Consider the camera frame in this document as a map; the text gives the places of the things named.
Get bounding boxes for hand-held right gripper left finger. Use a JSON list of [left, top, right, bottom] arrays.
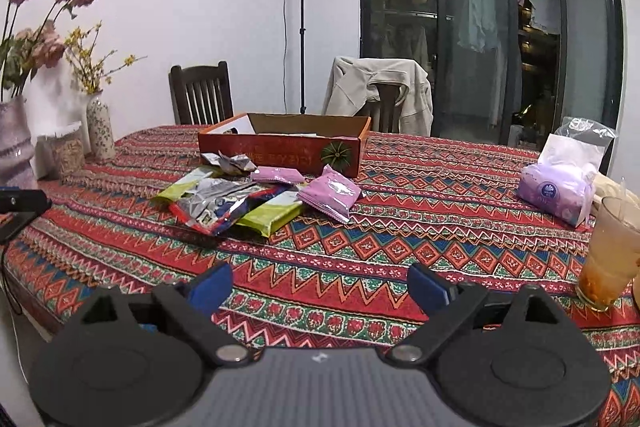
[[70, 262, 251, 368]]

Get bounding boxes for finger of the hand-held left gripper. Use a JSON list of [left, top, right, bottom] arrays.
[[0, 188, 52, 214]]

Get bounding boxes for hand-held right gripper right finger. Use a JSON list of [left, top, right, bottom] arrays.
[[391, 263, 576, 368]]

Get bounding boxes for pile of snack packets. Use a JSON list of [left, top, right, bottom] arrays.
[[151, 150, 362, 239]]

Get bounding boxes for red cardboard box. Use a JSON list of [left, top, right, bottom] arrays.
[[197, 113, 372, 178]]

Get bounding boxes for red patterned tablecloth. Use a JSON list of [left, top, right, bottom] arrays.
[[0, 123, 640, 427]]

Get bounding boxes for clear storage jar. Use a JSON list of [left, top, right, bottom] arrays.
[[35, 122, 86, 180]]

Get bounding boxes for small floral vase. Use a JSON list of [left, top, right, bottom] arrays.
[[86, 90, 117, 161]]

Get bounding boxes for yellow flower sprigs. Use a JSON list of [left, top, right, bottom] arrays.
[[64, 21, 148, 96]]

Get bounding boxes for purple tissue pack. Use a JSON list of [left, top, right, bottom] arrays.
[[516, 162, 593, 229]]

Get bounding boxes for brown chair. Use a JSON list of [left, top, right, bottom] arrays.
[[370, 83, 406, 132]]

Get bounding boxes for glass of drink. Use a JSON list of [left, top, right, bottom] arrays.
[[575, 196, 640, 313]]

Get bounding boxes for dark wooden chair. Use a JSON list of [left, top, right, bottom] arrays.
[[168, 61, 235, 126]]

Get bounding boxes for clear plastic bag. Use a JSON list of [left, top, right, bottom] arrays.
[[539, 116, 618, 175]]

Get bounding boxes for cream plastic bag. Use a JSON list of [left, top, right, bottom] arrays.
[[590, 173, 628, 218]]

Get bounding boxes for beige jacket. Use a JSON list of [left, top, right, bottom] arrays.
[[321, 56, 434, 136]]

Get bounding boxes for studio light on stand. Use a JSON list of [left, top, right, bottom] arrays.
[[277, 0, 316, 115]]

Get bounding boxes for hanging light blue garment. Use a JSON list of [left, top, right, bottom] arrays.
[[456, 0, 501, 54]]

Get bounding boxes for black framed glass door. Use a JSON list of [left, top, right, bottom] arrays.
[[359, 0, 626, 178]]

